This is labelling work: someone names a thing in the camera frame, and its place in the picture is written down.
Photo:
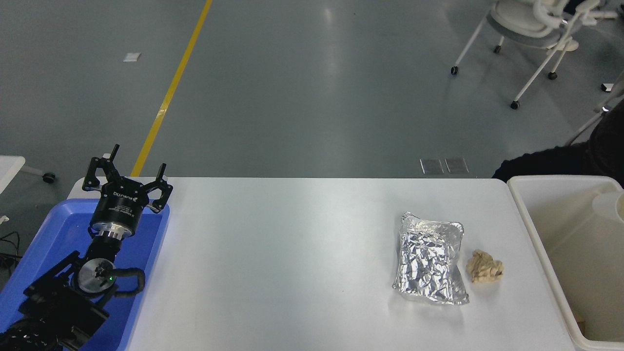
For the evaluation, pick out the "metal floor socket plate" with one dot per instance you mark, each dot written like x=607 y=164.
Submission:
x=431 y=165
x=456 y=165

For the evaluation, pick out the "blue plastic tray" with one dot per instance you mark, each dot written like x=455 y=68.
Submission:
x=53 y=224

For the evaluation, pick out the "white wheeled office chair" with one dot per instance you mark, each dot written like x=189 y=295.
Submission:
x=524 y=19

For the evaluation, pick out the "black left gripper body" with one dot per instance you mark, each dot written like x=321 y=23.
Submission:
x=119 y=204

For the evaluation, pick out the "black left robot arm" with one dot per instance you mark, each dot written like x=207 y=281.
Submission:
x=53 y=304

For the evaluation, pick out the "white paper cup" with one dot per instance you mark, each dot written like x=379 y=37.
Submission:
x=607 y=207

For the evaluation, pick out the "large pale plastic bin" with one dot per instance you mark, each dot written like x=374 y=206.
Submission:
x=560 y=219

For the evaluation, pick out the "person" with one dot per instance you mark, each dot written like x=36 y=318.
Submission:
x=560 y=163

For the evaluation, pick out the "crumpled silver foil tray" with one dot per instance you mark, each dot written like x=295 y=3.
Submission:
x=429 y=258

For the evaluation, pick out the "crumpled tan paper ball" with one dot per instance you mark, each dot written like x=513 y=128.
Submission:
x=483 y=267

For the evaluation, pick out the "white side table with caster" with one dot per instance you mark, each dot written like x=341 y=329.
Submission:
x=9 y=168

